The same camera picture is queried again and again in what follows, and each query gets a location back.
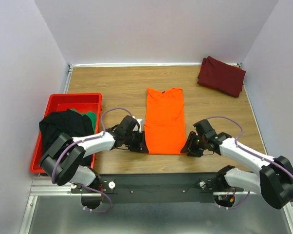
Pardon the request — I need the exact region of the aluminium frame rail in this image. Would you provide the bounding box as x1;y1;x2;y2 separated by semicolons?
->
18;177;74;234

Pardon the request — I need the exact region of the folded maroon t shirt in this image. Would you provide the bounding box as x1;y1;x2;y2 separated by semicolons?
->
197;56;246;98

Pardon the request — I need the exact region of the orange t shirt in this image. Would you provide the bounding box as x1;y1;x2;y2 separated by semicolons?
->
144;88;186;155

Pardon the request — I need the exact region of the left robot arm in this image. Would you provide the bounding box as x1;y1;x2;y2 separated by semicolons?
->
39;116;149;186

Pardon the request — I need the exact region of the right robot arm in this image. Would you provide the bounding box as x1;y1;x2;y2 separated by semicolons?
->
181;119;293;209

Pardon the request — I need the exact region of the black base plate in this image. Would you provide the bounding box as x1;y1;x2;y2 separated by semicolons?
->
71;172;244;205

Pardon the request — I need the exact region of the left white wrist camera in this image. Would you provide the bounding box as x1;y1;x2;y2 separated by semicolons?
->
133;116;145;133

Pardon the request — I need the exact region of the red plastic bin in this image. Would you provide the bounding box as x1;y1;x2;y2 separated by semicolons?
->
30;93;102;174

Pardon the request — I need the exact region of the black t shirt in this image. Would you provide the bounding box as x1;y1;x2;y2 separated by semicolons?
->
39;109;97;154

